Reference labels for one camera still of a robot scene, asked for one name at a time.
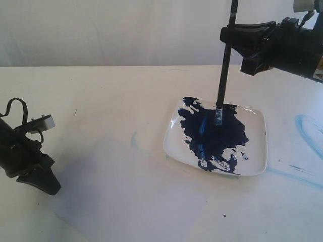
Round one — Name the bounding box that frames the white paper sheet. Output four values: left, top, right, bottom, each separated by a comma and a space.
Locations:
48, 139, 206, 241

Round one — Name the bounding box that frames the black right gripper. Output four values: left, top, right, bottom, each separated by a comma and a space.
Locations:
220, 17, 322, 82

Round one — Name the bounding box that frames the black paintbrush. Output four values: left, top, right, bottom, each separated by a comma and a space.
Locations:
214, 0, 238, 130

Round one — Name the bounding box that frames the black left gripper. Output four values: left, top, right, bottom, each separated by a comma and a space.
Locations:
1, 118, 61, 196

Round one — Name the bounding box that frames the black left camera cable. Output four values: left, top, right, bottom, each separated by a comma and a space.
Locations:
0, 98, 45, 152

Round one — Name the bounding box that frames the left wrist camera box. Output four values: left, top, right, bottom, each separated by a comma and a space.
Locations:
27, 114, 55, 134

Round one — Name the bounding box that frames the white square paint plate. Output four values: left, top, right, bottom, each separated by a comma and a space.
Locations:
163, 97, 267, 176

